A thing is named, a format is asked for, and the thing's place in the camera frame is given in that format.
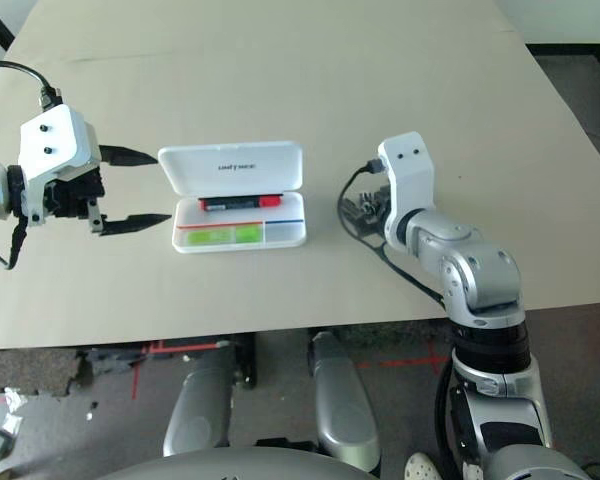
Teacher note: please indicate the grey robot leg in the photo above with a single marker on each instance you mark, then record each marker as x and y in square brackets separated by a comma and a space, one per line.
[342, 410]
[197, 415]

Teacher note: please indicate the grey robot left leg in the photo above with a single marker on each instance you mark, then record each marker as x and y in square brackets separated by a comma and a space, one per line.
[197, 415]

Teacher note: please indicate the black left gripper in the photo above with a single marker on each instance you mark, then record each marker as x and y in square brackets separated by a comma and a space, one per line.
[70, 200]

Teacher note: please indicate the green highlighter pen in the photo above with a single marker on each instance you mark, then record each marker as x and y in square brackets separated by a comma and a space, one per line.
[205, 236]

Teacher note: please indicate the white shoe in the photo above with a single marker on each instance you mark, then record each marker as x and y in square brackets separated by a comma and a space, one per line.
[422, 470]

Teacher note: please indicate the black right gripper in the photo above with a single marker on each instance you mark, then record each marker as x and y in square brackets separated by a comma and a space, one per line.
[367, 210]

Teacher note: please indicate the torn dark rubber mat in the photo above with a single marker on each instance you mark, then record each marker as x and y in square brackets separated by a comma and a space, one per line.
[30, 372]

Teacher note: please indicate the black baseboard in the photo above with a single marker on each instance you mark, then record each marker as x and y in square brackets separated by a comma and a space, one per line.
[565, 48]

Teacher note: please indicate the red and black marker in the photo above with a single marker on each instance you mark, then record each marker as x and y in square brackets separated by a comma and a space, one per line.
[235, 204]

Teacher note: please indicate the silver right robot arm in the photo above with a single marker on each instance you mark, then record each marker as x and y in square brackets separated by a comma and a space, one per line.
[480, 280]

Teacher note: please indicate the white plastic pencil case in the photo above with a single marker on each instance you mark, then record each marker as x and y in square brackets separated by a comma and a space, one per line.
[230, 167]

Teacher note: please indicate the grey robot torso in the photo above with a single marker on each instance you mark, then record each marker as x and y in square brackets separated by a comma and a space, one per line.
[240, 470]

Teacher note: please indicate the black support bracket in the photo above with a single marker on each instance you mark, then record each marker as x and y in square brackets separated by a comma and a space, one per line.
[245, 360]

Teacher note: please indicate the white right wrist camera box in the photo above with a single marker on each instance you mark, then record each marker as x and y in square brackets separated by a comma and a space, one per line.
[410, 180]

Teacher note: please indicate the clear plastic wrapper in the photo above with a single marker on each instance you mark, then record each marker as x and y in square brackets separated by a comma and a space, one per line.
[12, 425]

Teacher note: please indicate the grey robot right leg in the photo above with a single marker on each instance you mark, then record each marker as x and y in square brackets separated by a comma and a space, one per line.
[342, 410]

